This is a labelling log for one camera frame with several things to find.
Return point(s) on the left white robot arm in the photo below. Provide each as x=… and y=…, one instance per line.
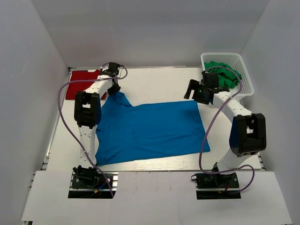
x=87, y=113

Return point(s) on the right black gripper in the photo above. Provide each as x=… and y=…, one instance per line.
x=194, y=85

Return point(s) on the folded red t shirt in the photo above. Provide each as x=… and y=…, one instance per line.
x=80, y=86

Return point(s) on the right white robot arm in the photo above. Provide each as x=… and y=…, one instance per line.
x=248, y=130

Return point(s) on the blue t shirt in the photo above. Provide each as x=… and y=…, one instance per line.
x=159, y=130

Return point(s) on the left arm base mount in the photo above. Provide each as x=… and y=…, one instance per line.
x=89, y=183

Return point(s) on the green t shirt in basket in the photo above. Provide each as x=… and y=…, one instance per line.
x=226, y=78

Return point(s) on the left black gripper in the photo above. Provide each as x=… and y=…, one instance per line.
x=110, y=91

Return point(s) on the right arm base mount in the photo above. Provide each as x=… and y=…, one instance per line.
x=217, y=186

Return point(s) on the white plastic basket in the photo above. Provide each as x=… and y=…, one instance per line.
x=236, y=62

